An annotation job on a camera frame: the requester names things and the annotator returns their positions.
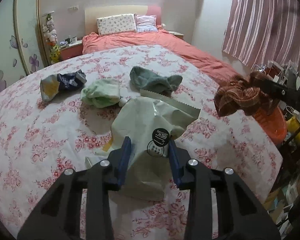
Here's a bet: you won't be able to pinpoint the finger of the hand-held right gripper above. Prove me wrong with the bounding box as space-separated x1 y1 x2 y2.
257 76 300 117

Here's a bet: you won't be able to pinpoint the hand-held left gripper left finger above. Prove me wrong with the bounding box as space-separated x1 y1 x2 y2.
17 136 133 240

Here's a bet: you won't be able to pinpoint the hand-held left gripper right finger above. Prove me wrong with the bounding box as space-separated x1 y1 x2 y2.
167 139 282 240

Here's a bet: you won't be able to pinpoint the orange plastic laundry basket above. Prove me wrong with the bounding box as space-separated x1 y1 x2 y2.
251 105 288 145

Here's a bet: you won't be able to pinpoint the pale packaging bag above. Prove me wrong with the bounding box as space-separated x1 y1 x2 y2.
85 89 200 202

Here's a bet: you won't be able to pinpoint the brown patterned cloth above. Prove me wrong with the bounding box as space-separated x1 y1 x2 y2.
214 71 282 117

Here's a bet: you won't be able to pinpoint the white paper bag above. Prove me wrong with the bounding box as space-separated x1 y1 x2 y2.
267 60 300 85

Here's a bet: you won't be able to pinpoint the yellow bag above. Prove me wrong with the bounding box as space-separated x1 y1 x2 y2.
286 116 300 142

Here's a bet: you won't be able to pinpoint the dark wooden chair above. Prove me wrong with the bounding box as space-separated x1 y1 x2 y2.
277 120 300 180

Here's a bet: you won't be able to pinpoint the light green cloth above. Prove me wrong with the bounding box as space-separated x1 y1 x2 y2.
80 78 122 108

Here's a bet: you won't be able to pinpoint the floral tablecloth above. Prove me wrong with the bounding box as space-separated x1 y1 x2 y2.
0 44 283 240

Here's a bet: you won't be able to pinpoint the pink satin curtain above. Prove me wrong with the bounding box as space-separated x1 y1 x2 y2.
222 0 300 72

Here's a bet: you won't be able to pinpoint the grey green cloth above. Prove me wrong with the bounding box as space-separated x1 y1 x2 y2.
129 66 183 98

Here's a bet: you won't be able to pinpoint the crumpled blue white snack bag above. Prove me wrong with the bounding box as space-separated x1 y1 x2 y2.
40 70 87 103

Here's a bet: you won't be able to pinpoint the bed with red duvet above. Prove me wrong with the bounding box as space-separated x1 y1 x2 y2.
82 24 243 80

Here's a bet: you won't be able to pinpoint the pile of boxes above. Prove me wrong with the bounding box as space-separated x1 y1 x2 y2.
265 175 300 230

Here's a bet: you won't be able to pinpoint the pink nightstand with mugs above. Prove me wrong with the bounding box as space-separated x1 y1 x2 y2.
59 41 83 61

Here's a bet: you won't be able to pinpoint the yellow green plush toy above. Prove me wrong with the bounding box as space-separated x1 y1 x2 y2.
50 44 60 63

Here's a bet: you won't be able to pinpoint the floral print pillow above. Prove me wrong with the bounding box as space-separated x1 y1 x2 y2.
97 13 137 36

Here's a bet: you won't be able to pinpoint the pink striped pillow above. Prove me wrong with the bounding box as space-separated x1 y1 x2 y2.
135 14 158 33

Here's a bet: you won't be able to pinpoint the cream and pink headboard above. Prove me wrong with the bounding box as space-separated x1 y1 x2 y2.
84 4 162 37

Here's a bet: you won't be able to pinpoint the hanging plush toys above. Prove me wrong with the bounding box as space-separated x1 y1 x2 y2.
42 12 58 43

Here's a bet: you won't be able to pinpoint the wardrobe with flower print doors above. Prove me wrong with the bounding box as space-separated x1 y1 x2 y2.
0 0 48 98

